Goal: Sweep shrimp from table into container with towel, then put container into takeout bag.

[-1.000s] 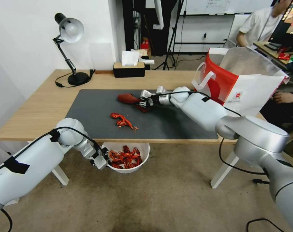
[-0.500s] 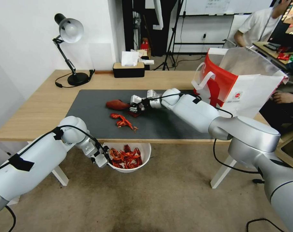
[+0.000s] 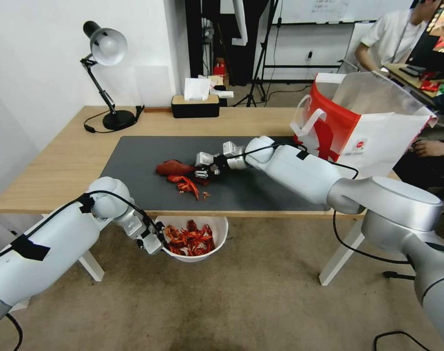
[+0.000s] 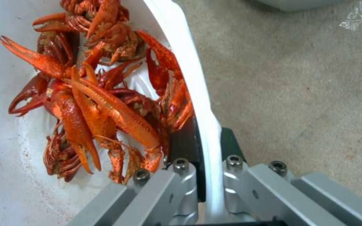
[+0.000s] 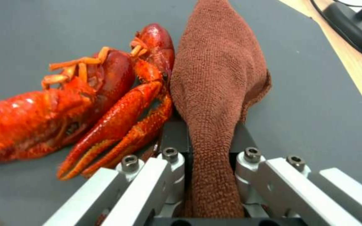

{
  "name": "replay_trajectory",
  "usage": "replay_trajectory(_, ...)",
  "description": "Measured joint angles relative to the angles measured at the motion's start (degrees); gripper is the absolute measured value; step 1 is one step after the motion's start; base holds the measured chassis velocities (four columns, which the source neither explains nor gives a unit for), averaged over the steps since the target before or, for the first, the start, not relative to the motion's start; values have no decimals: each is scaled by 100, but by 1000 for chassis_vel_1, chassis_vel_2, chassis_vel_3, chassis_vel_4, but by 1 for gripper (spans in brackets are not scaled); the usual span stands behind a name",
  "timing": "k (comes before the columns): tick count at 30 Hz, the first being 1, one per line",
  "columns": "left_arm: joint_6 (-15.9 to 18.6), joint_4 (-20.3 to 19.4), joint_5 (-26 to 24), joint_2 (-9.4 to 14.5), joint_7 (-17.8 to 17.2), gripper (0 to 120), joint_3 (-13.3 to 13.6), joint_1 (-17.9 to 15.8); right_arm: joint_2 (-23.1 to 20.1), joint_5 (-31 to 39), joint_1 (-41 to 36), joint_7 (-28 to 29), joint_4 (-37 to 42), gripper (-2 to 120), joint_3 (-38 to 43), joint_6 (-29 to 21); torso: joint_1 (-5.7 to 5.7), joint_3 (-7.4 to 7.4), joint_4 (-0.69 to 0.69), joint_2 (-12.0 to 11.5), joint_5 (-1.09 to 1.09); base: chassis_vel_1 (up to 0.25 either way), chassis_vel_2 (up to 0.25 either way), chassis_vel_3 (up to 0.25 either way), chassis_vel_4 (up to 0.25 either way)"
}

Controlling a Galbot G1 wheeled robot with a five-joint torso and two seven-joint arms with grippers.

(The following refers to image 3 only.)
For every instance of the black and white desk lamp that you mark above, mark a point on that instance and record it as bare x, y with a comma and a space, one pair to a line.
108, 45

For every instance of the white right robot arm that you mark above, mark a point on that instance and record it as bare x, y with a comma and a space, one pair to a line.
353, 190

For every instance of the red shrimp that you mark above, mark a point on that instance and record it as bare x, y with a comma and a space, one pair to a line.
191, 188
191, 225
176, 178
208, 237
176, 235
181, 249

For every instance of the wooden side desk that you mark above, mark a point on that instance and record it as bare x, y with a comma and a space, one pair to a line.
408, 82

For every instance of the light wooden table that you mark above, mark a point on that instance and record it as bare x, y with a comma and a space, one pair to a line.
72, 161

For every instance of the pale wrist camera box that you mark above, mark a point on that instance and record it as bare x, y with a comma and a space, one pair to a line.
204, 159
153, 245

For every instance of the dark grey table mat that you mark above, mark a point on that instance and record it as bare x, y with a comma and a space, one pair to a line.
141, 175

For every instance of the white tissue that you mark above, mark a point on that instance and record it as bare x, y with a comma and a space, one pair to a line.
196, 89

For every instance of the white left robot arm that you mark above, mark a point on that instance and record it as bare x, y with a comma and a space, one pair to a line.
61, 237

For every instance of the white flat box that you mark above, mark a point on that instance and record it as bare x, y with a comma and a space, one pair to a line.
224, 93

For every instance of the black tripod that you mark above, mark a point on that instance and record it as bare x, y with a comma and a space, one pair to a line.
260, 58

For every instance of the black tissue box wooden lid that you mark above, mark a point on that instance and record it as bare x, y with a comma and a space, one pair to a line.
194, 109

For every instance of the red towel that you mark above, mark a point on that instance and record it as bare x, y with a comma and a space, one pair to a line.
174, 167

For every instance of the white round container bowl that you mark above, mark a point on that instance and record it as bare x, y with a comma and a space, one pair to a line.
218, 234

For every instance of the black equipment rack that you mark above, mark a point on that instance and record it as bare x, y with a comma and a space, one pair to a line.
225, 36

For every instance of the red and white takeout bag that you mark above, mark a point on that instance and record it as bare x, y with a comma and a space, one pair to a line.
383, 131

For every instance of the whiteboard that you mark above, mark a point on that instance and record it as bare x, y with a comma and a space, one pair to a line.
317, 11

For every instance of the red box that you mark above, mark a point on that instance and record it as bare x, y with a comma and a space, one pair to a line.
220, 68

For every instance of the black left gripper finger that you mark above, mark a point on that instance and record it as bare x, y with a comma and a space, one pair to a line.
164, 237

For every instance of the person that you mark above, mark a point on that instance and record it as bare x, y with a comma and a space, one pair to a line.
427, 175
394, 34

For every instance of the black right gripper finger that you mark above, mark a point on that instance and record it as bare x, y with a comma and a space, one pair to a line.
202, 170
204, 176

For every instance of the black monitor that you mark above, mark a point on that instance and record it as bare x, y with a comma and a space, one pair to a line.
432, 44

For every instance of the person's forearm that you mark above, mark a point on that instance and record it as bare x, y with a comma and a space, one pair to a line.
366, 58

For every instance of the small red shrimp bits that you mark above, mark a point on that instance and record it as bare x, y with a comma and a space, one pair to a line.
205, 195

